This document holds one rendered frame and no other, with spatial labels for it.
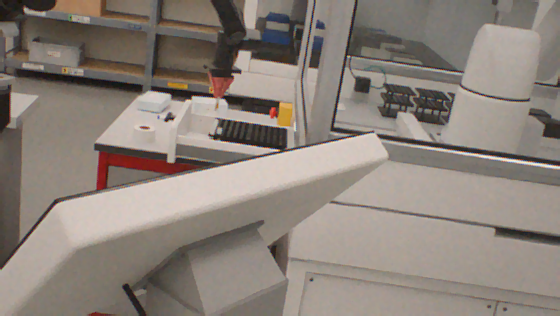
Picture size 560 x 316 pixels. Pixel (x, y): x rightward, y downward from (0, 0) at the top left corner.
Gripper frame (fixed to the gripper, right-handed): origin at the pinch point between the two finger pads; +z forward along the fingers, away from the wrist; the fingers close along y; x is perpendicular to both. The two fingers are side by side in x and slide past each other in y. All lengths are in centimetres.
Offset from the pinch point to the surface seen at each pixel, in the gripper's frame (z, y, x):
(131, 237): -20, -65, -117
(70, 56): 80, 45, 373
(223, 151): 9.1, -7.1, -22.3
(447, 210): -1, 15, -84
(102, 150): 23.7, -28.5, 16.5
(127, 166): 28.1, -21.1, 13.4
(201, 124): 10.3, -2.7, 3.2
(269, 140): 6.0, 6.8, -22.4
